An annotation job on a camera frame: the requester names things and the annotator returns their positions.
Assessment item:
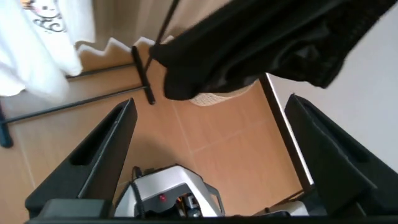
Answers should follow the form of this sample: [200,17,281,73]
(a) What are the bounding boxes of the black shorts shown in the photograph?
[149,0,398,101]

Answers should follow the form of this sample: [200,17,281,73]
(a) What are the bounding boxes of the black clothes rack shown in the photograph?
[0,0,182,149]

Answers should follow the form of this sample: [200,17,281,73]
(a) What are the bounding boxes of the white printed T-shirt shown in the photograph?
[0,0,96,105]

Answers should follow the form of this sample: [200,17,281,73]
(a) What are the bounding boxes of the white laundry basket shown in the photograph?
[188,79,259,108]

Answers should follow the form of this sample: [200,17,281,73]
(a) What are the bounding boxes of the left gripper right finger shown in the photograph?
[284,93,398,218]

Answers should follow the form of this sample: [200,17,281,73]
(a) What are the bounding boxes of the beige curtain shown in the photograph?
[74,0,233,65]

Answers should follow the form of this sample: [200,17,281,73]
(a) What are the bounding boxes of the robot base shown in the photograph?
[113,164,327,218]

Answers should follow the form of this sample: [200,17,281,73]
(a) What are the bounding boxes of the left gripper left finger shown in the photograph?
[24,97,139,219]

